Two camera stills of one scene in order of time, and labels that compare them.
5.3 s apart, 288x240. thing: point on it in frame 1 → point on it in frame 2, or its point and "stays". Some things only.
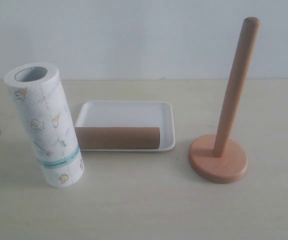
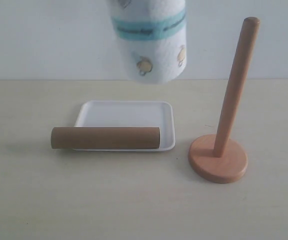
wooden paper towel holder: (218, 158) stays
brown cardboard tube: (118, 137) stays
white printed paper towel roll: (37, 89) → (151, 37)
